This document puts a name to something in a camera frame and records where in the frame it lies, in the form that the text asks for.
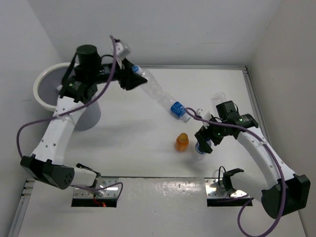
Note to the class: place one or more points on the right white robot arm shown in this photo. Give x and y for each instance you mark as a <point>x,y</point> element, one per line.
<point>281,191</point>

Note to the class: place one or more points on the clear crushed bottle white cap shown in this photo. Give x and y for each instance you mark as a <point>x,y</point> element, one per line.
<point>218,98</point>

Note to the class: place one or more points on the metal base plate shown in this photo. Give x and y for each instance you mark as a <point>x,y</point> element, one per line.
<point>104,187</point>
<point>213,190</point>

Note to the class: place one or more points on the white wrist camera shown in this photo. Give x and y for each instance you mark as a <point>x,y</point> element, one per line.
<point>205,115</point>
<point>122,49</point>

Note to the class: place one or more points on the white round plastic bin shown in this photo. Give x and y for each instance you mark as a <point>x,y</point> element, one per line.
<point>45,93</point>

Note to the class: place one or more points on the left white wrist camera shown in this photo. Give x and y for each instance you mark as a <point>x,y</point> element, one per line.
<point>122,49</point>

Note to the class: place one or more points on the lying blue label water bottle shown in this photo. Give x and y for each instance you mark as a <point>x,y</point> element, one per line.
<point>174,107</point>

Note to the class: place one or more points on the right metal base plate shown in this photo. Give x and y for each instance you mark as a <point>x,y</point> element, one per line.
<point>213,190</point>

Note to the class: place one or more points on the clear bottle blue white cap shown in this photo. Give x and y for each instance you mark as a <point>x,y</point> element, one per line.
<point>152,88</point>

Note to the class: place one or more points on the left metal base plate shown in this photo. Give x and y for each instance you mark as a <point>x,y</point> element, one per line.
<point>104,187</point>

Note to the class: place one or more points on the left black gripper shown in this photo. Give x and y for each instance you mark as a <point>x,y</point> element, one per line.
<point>129,79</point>

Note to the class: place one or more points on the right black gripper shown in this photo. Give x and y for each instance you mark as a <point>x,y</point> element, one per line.
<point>204,146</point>

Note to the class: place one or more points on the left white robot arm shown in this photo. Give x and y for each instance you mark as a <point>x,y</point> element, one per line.
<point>78,92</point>

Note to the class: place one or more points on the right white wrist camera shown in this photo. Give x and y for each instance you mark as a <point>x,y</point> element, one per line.
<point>205,115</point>

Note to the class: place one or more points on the blue label water bottle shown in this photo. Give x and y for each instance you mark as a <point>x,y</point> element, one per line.
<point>174,107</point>
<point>198,155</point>

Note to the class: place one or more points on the orange juice bottle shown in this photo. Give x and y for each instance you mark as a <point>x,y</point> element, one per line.
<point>182,142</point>

